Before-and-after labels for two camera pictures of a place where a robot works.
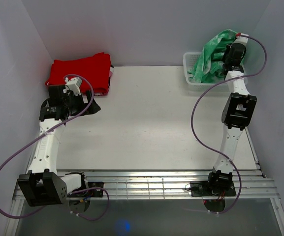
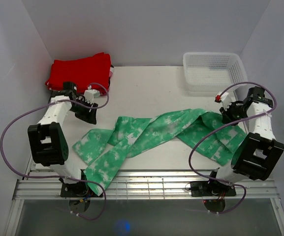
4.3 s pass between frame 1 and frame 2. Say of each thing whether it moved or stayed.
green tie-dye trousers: moved
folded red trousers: stayed
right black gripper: moved
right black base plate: stayed
